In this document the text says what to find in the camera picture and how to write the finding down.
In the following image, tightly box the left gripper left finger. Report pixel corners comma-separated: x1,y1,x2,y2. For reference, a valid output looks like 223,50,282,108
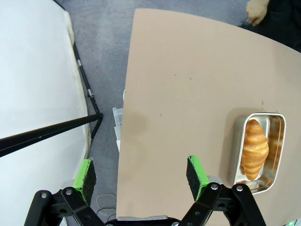
23,158,104,226

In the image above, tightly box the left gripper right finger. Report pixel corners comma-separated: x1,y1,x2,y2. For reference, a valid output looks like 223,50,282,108
179,154,268,226

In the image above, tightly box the golden croissant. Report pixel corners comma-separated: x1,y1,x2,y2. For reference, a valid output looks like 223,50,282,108
240,119,269,182

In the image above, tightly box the steel container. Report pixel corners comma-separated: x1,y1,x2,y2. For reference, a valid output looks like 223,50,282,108
231,112,287,195

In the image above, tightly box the person's right hand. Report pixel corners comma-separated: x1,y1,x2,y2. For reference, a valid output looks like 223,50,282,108
246,0,271,27

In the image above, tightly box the black backdrop stand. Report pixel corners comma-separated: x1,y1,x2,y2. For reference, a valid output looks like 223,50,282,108
0,41,104,158

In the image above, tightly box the clear plastic storage bin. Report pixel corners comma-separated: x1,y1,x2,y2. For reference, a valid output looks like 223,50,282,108
112,107,124,156

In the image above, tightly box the white backdrop sheet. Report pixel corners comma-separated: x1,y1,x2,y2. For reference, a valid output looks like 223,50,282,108
0,0,93,226

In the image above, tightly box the person in black T-shirt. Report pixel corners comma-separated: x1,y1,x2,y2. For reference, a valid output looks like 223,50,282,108
237,0,301,54

